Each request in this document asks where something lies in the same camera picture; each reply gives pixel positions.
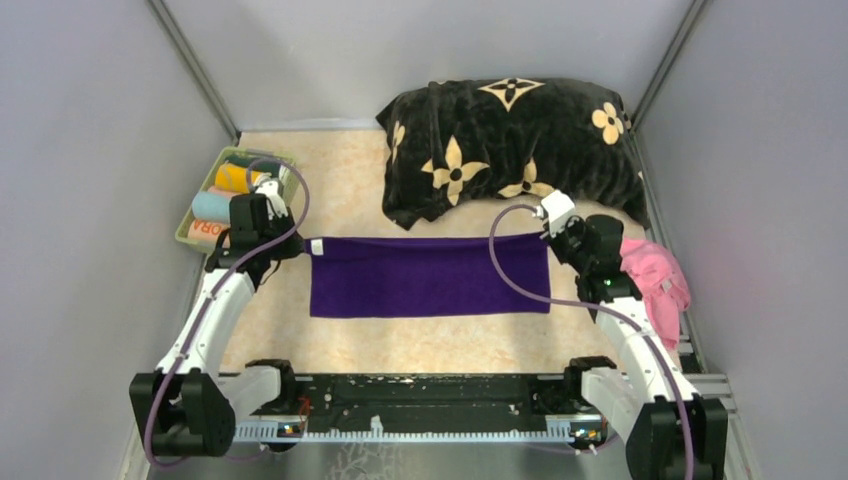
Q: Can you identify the light blue towel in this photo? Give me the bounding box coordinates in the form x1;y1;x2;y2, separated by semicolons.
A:
191;191;231;225

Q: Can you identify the purple towel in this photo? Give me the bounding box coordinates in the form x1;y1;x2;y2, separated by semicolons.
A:
305;233;551;319

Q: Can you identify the black floral blanket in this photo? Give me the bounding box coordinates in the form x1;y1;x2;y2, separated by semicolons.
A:
376;77;651;229

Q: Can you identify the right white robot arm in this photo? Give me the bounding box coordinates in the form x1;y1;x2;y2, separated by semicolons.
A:
546;214;729;479

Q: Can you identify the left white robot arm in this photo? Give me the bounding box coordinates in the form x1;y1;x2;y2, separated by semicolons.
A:
129;193;303;468

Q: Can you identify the pink rolled towel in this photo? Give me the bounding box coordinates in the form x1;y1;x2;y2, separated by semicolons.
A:
206;186;239;198

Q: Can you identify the green plastic basket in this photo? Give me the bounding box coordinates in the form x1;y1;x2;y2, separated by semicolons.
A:
175;146;300;255

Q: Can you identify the orange DORA rolled towel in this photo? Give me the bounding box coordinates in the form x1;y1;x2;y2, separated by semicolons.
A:
185;219;229;249

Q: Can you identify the yellow rolled towel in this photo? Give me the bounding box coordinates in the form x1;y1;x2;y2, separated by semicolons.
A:
213;163;270;194

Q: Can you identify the dark green rolled towel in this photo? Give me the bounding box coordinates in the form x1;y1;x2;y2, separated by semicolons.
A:
225;154;286;178

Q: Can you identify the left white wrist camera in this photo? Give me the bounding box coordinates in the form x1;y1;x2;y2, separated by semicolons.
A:
255;179;290;219

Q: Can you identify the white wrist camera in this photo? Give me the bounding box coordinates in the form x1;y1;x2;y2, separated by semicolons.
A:
533;190;576;238
255;179;290;219

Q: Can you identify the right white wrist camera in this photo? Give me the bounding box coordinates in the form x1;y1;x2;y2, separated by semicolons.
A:
533;190;576;238

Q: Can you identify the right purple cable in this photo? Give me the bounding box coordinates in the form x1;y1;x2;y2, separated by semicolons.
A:
488;203;697;480

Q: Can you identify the purple cable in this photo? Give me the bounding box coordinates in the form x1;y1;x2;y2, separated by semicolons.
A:
488;203;697;480
142;155;313;470

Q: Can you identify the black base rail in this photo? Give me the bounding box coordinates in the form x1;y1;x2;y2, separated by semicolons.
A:
252;374;614;443

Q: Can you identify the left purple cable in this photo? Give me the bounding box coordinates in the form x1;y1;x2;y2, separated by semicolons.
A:
142;155;313;470

